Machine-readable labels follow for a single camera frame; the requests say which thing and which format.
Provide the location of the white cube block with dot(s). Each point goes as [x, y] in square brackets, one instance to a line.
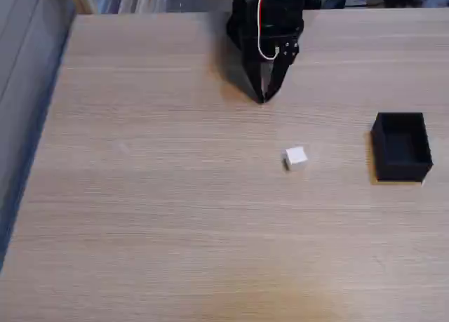
[295, 159]

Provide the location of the black open box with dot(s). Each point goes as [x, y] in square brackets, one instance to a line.
[401, 160]

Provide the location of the dark blue object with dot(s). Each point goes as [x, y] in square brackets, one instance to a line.
[334, 2]

